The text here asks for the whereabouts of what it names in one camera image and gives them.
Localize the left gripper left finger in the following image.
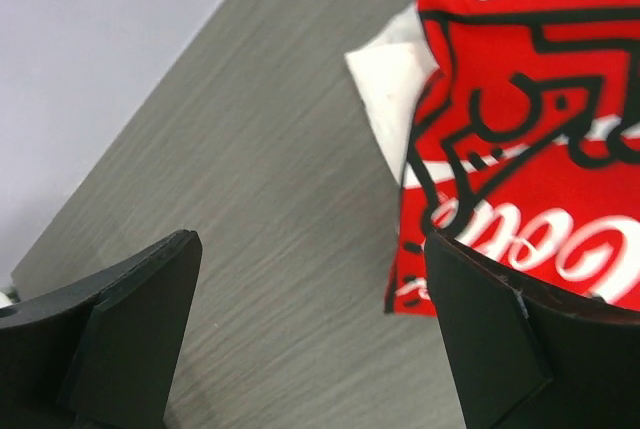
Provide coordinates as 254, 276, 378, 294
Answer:
1, 230, 202, 428

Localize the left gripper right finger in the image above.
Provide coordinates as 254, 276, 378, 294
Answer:
425, 232, 639, 428

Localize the white t-shirt red print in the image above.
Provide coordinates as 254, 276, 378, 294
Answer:
345, 0, 639, 316

